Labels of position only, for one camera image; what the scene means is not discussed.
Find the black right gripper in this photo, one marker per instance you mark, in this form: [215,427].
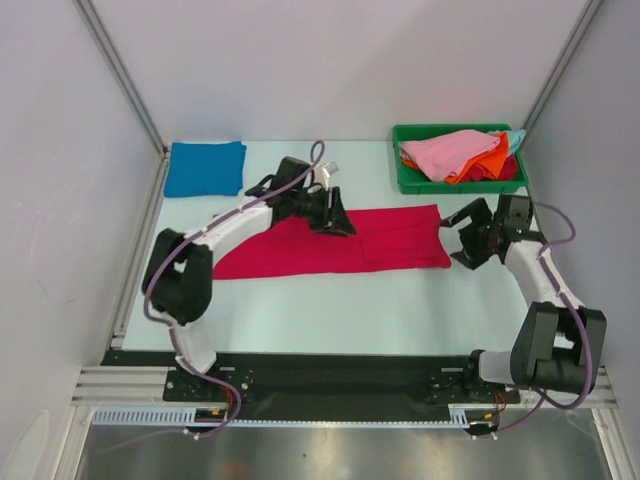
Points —
[480,234]

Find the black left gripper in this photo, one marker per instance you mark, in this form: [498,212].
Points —
[334,214]

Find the magenta t shirt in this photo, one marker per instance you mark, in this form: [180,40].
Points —
[385,239]

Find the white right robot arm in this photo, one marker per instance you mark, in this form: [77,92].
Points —
[559,345]

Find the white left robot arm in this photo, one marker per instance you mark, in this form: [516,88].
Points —
[178,281]

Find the dark red t shirt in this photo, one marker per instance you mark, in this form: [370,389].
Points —
[478,173]

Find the orange t shirt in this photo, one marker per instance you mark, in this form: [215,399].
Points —
[493,161]

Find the light blue t shirt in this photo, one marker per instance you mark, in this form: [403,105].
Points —
[515,138]

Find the folded blue t shirt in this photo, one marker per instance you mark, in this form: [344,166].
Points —
[200,169]

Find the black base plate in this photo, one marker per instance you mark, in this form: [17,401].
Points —
[327,388]

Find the right aluminium frame post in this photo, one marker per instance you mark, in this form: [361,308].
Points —
[576,37]

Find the aluminium frame post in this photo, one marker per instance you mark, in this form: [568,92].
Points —
[576,37]
[114,61]

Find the left aluminium frame post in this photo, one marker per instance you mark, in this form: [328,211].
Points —
[114,61]

